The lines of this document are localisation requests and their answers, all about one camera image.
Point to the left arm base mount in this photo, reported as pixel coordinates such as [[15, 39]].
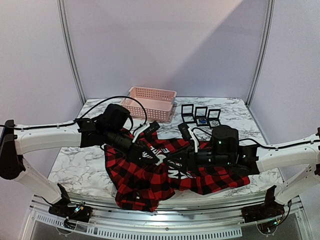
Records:
[[71, 212]]

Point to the black display box middle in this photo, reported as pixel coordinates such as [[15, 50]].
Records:
[[201, 113]]

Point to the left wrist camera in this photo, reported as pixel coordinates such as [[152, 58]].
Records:
[[145, 129]]

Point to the black display box right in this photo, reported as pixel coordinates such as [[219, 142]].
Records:
[[213, 115]]

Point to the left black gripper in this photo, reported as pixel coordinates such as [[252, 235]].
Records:
[[136, 152]]

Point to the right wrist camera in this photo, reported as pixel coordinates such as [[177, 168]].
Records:
[[188, 135]]

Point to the pink plastic basket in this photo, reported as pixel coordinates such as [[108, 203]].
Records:
[[158, 103]]

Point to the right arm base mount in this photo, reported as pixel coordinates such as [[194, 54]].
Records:
[[268, 215]]

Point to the black display box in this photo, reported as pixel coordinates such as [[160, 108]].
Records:
[[213, 115], [201, 113], [187, 113]]

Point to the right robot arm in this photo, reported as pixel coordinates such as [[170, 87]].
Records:
[[245, 160]]

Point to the red black plaid shirt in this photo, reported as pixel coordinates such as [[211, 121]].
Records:
[[142, 187]]

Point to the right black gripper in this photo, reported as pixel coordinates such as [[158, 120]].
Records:
[[185, 160]]

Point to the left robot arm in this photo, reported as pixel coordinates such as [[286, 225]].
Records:
[[104, 129]]

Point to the aluminium front rail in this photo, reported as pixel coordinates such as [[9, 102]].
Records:
[[183, 218]]

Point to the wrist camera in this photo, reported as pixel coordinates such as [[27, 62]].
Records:
[[145, 129], [188, 135]]

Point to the black display box left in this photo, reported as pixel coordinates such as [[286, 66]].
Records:
[[187, 113]]

